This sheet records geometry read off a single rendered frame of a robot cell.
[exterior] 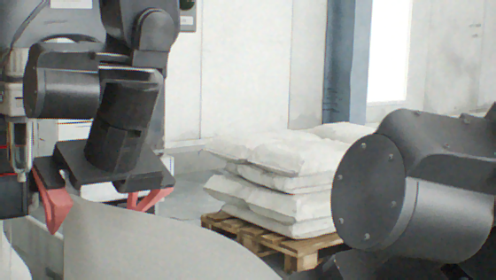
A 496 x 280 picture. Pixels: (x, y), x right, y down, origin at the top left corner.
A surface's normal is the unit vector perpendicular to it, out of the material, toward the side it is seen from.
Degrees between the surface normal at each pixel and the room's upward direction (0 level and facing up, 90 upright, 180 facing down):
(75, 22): 90
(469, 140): 28
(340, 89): 90
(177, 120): 90
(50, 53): 102
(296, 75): 90
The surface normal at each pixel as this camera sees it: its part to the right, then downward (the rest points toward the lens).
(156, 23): 0.48, 0.33
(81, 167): 0.33, -0.79
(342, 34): -0.78, 0.08
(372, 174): -0.86, -0.19
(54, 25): 0.62, 0.14
